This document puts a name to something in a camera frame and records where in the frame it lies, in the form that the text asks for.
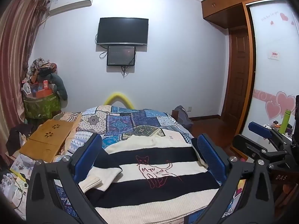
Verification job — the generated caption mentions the black white striped sweater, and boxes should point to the black white striped sweater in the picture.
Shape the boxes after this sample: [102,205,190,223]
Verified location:
[79,136,219,223]

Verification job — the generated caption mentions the pile of clothes and boxes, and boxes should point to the pile of clothes and boxes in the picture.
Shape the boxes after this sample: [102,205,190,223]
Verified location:
[22,58,68,101]

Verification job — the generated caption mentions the brown wooden door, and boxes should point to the brown wooden door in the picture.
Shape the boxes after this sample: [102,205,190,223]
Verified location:
[221,27,249,130]

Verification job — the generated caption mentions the green water bottle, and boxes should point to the green water bottle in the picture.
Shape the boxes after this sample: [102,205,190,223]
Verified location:
[279,109,291,135]

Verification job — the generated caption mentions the floor clutter papers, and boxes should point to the floor clutter papers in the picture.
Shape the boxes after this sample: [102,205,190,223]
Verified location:
[1,154,36,220]

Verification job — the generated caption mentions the wooden wardrobe with white door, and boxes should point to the wooden wardrobe with white door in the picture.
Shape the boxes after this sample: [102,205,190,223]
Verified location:
[201,0,298,151]

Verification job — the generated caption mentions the wooden lap desk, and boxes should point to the wooden lap desk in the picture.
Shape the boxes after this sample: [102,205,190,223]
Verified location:
[19,119,73,163]

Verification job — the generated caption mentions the green laundry basket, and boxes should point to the green laundry basket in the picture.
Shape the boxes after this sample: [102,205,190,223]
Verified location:
[23,94,61,119]

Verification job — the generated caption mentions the blue patchwork bed quilt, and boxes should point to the blue patchwork bed quilt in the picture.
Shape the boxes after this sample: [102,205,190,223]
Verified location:
[52,105,237,224]

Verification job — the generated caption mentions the yellow foam tube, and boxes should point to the yellow foam tube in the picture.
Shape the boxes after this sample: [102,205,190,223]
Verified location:
[104,92,134,109]

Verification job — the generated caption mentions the striped red curtain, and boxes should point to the striped red curtain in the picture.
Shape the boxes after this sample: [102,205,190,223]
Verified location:
[0,0,49,141]

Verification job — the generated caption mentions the white air conditioner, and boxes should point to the white air conditioner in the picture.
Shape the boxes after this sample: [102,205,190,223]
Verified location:
[49,0,93,16]

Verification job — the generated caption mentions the small wall monitor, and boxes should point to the small wall monitor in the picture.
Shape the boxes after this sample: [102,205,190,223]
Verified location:
[107,46,136,66]

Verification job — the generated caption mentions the large wall television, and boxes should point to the large wall television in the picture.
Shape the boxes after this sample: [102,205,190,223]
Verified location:
[96,17,149,46]

